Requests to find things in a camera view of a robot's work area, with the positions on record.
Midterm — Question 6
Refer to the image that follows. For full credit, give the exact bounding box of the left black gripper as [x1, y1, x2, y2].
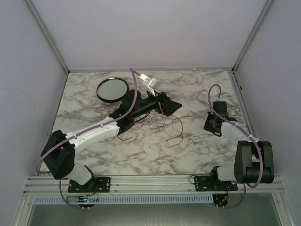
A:
[132, 86, 182, 119]

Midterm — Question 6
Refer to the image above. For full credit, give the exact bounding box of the black wire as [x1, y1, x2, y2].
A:
[117, 115, 184, 143]

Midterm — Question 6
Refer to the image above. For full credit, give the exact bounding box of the yellow wire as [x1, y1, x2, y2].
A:
[131, 131, 186, 174]

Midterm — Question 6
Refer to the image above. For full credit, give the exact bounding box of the purple wire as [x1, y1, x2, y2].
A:
[197, 90, 211, 109]

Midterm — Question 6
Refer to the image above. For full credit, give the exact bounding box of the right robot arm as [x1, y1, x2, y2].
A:
[204, 101, 274, 186]

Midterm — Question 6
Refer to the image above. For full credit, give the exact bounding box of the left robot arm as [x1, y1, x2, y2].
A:
[41, 89, 182, 186]

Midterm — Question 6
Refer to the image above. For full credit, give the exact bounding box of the round brown rimmed plate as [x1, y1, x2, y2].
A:
[96, 77, 129, 103]

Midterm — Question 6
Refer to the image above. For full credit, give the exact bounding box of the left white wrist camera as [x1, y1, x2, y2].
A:
[139, 73, 158, 96]

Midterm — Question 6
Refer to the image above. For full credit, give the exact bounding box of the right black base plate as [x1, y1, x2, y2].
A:
[189, 175, 238, 192]

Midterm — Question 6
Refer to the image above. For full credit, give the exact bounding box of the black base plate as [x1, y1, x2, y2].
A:
[68, 177, 111, 193]
[189, 175, 238, 192]

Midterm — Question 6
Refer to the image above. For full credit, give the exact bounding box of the aluminium front rail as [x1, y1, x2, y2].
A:
[22, 174, 283, 196]

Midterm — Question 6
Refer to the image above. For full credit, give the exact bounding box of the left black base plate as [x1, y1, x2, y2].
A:
[68, 177, 111, 193]

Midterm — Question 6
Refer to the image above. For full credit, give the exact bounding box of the grey slotted cable duct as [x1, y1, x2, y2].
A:
[34, 194, 215, 205]

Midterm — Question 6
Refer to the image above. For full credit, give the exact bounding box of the right aluminium corner post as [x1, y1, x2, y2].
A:
[232, 0, 276, 74]

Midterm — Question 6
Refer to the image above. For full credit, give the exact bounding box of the aluminium corner post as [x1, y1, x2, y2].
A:
[232, 0, 276, 74]
[24, 0, 70, 75]

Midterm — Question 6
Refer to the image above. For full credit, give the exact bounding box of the left aluminium corner post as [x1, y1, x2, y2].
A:
[24, 0, 70, 75]

